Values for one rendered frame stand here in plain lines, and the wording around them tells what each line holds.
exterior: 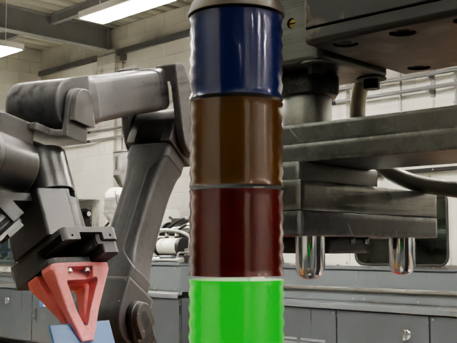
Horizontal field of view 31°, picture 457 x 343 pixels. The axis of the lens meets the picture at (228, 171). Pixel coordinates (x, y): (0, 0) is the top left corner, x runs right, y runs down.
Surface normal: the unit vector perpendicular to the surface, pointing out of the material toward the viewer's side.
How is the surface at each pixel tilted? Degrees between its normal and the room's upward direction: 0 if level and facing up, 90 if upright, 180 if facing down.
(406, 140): 90
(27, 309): 90
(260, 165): 76
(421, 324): 90
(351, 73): 180
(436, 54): 180
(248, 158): 104
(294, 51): 90
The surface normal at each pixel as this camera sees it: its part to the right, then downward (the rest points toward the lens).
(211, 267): -0.50, 0.17
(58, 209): 0.65, -0.47
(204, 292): -0.60, -0.31
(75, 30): 0.70, -0.07
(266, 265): 0.58, 0.17
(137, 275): 0.89, -0.07
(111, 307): -0.40, -0.41
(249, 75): 0.24, -0.33
